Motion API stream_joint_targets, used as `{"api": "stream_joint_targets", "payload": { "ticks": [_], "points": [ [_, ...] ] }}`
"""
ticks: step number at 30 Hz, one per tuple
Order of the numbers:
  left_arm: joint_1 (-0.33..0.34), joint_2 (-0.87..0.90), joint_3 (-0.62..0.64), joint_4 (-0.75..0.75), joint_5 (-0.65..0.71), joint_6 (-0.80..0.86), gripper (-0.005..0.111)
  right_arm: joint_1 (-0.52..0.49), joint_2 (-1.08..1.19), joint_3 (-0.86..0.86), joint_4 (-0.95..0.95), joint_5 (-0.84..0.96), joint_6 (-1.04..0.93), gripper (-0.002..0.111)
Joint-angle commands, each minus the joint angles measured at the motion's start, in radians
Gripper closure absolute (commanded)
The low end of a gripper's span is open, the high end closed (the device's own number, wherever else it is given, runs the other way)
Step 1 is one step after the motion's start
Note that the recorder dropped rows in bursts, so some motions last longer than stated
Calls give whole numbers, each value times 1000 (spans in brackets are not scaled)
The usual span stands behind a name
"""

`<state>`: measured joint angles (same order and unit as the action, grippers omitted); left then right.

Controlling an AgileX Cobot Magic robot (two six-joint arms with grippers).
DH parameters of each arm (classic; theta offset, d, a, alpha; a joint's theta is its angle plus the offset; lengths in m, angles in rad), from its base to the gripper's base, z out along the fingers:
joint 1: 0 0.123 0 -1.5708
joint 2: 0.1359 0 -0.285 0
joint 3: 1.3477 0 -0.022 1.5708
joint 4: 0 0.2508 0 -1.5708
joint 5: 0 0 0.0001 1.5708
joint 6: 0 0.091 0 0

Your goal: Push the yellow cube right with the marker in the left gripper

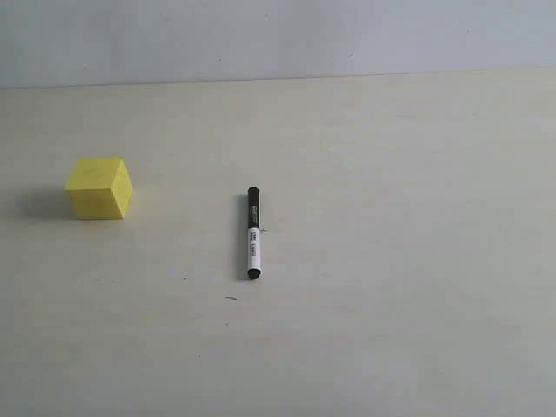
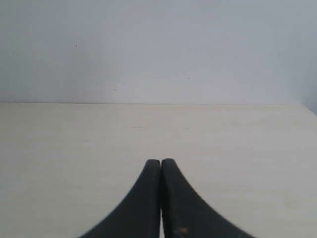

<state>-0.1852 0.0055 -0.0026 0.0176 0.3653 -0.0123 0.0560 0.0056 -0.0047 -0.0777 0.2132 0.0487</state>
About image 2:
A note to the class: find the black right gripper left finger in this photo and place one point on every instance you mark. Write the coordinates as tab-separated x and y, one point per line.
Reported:
138	214

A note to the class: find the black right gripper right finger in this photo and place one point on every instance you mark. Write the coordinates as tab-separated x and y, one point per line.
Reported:
185	214

